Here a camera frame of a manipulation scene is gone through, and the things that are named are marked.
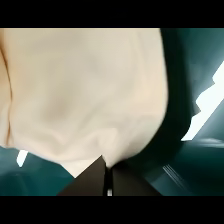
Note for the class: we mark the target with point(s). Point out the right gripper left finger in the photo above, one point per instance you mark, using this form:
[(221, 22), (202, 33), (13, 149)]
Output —
[(87, 181)]

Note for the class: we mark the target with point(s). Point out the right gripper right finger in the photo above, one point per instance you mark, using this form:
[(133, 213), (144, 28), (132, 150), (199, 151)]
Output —
[(131, 183)]

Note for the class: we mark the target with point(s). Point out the cream garment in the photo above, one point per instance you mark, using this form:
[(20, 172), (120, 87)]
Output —
[(83, 96)]

